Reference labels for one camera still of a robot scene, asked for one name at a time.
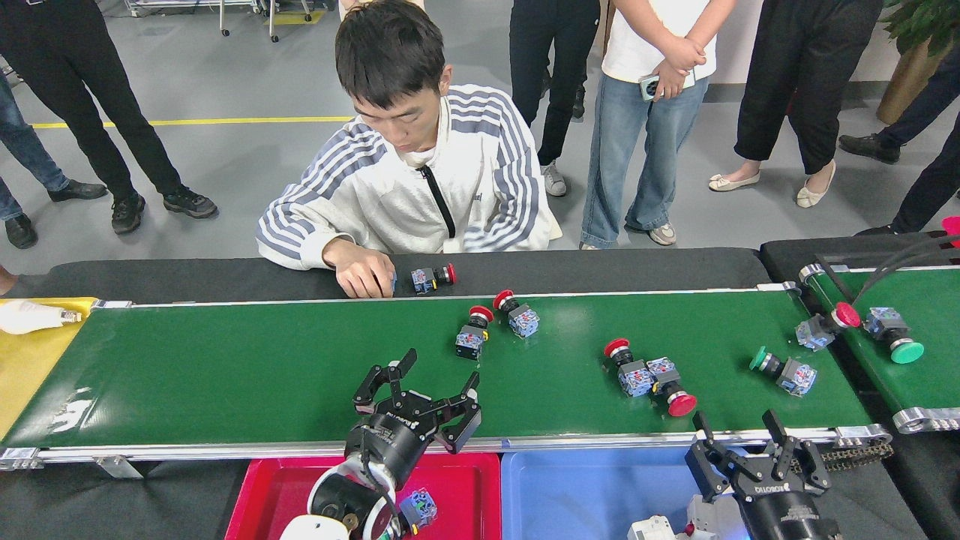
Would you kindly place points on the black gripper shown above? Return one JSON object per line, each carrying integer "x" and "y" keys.
{"x": 397, "y": 446}
{"x": 784, "y": 517}

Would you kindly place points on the green push button switch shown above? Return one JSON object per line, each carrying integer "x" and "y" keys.
{"x": 420, "y": 510}
{"x": 906, "y": 351}
{"x": 796, "y": 377}

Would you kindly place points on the smartphone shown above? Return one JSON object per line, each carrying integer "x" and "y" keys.
{"x": 649, "y": 88}

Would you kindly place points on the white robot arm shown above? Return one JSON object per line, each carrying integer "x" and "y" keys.
{"x": 334, "y": 495}

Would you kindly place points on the red plastic tray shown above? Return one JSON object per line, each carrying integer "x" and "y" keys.
{"x": 465, "y": 502}

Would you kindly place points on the blue plastic tray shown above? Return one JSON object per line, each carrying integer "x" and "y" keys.
{"x": 585, "y": 495}

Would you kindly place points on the short green conveyor belt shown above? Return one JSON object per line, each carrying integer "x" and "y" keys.
{"x": 922, "y": 390}

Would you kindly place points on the long green conveyor belt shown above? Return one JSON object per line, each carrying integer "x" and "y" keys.
{"x": 225, "y": 375}

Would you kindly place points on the yellow plastic tray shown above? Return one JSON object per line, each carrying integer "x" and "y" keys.
{"x": 26, "y": 367}

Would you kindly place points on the person's right hand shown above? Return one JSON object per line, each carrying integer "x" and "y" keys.
{"x": 364, "y": 270}
{"x": 684, "y": 55}

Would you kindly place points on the person's left hand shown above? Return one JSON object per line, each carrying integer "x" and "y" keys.
{"x": 670, "y": 82}

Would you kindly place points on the seated person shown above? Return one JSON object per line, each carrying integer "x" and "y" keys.
{"x": 375, "y": 195}

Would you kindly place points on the black table cover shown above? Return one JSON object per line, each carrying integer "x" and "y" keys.
{"x": 784, "y": 255}
{"x": 187, "y": 277}

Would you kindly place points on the red plastic bin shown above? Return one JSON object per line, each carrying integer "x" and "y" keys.
{"x": 952, "y": 225}

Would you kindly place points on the white bulb with metal base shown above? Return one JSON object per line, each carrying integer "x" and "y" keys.
{"x": 30, "y": 317}

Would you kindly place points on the potted green plant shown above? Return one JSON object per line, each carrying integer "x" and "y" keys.
{"x": 911, "y": 82}

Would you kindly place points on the metal wheeled cart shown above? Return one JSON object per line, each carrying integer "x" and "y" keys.
{"x": 187, "y": 6}

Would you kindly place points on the black conveyor guide frame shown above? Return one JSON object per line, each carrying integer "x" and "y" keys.
{"x": 892, "y": 259}

